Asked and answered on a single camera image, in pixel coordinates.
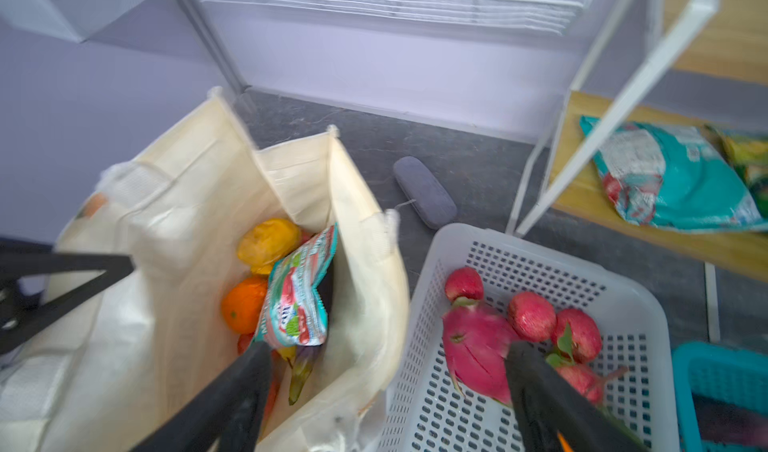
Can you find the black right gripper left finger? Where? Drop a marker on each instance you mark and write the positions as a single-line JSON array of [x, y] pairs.
[[226, 415]]

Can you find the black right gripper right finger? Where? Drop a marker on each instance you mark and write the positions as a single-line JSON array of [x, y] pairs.
[[551, 415]]

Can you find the orange bell pepper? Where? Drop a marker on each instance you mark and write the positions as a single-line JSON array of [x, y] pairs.
[[241, 306]]

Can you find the teal snack bag shelf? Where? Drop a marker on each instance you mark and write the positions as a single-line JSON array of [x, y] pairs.
[[671, 177], [294, 313]]

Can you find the cream floral tote bag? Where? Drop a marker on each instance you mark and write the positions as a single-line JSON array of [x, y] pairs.
[[116, 368]]

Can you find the green Fox's candy bag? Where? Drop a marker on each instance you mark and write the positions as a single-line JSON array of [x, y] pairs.
[[746, 152]]

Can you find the red dragon fruit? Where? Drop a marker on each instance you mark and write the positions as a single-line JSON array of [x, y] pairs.
[[476, 340]]

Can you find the white plastic basket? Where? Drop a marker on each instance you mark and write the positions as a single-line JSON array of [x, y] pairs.
[[606, 335]]

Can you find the red apple in white basket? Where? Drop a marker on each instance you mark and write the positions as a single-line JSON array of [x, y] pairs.
[[464, 282]]

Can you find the small purple eggplant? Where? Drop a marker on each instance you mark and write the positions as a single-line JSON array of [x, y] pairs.
[[725, 423]]

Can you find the teal plastic basket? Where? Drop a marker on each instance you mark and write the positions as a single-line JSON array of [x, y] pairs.
[[734, 376]]

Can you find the grey cloth pad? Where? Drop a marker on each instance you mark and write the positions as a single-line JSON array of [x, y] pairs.
[[431, 201]]

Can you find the white two-tier wooden shelf rack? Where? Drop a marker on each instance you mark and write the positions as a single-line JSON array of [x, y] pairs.
[[724, 39]]

